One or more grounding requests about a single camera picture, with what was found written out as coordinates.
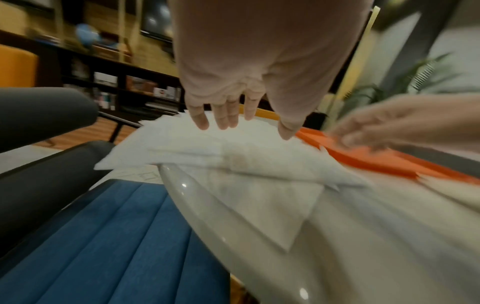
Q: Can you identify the person's left hand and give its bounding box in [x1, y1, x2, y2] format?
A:
[166, 0, 376, 141]

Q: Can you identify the person's right hand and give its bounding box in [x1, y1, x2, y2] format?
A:
[325, 93, 480, 154]

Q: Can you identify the red plastic tray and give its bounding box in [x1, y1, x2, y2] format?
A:
[295, 127, 480, 186]

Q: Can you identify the stack of white napkins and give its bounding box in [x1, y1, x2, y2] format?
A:
[416, 173, 480, 214]

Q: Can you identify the pile of white paper napkins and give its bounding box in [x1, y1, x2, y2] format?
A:
[93, 111, 372, 253]

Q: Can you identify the green palm plant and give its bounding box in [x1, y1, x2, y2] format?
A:
[337, 53, 463, 120]

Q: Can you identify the white box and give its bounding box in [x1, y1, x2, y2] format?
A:
[152, 86, 178, 101]

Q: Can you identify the orange box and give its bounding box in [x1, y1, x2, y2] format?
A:
[125, 75, 159, 94]

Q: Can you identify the wooden display stand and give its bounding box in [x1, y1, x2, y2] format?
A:
[112, 0, 146, 65]

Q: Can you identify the dark wooden shelf unit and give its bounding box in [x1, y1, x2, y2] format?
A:
[36, 29, 186, 120]

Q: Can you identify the blue globe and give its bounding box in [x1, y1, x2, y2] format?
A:
[74, 23, 101, 50]

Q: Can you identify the blue chair with black bolsters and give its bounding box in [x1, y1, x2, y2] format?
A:
[0, 87, 232, 304]

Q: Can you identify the black wall television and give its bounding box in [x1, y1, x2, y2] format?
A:
[140, 0, 176, 43]

